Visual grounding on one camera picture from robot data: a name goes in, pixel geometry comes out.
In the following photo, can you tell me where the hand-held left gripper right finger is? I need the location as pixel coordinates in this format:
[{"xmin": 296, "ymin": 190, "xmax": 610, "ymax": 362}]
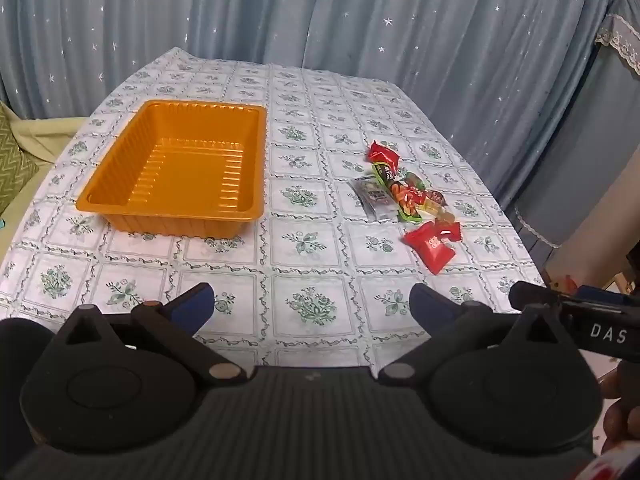
[{"xmin": 377, "ymin": 282, "xmax": 577, "ymax": 387}]

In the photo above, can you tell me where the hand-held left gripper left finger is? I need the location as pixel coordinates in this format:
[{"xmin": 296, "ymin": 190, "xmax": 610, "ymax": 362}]
[{"xmin": 34, "ymin": 282, "xmax": 252, "ymax": 387}]

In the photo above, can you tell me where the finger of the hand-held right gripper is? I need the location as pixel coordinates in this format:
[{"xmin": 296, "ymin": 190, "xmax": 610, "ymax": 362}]
[{"xmin": 509, "ymin": 281, "xmax": 563, "ymax": 314}]

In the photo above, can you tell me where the large red snack packet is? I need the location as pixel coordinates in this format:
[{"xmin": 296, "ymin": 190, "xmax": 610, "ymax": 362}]
[{"xmin": 403, "ymin": 221, "xmax": 457, "ymax": 276}]

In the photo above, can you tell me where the long green snack packet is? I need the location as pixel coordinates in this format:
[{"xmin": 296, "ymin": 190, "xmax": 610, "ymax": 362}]
[{"xmin": 371, "ymin": 161, "xmax": 423, "ymax": 224}]

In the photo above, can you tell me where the grey snack packet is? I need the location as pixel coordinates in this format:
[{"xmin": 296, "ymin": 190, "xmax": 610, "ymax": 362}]
[{"xmin": 348, "ymin": 176, "xmax": 396, "ymax": 222}]

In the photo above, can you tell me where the orange plastic tray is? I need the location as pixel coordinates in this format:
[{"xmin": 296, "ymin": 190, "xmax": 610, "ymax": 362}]
[{"xmin": 75, "ymin": 100, "xmax": 267, "ymax": 240}]

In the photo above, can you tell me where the person's right hand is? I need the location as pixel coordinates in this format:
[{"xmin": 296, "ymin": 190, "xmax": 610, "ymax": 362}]
[{"xmin": 597, "ymin": 364, "xmax": 640, "ymax": 456}]

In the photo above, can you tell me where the floral tablecloth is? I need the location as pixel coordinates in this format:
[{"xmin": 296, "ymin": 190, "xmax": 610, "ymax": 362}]
[{"xmin": 0, "ymin": 47, "xmax": 548, "ymax": 368}]

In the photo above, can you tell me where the blue lace-trimmed cover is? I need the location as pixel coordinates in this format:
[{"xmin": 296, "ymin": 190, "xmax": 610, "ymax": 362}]
[{"xmin": 510, "ymin": 0, "xmax": 640, "ymax": 251}]

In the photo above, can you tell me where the pale green sofa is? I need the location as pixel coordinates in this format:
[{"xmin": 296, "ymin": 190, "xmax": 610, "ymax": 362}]
[{"xmin": 0, "ymin": 100, "xmax": 91, "ymax": 261}]

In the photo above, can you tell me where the green zigzag cushion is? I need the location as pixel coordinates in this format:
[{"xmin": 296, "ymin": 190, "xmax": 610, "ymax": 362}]
[{"xmin": 0, "ymin": 105, "xmax": 40, "ymax": 215}]

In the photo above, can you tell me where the blue starry curtain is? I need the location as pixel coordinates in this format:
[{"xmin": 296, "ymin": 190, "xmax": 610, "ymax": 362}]
[{"xmin": 0, "ymin": 0, "xmax": 626, "ymax": 211}]

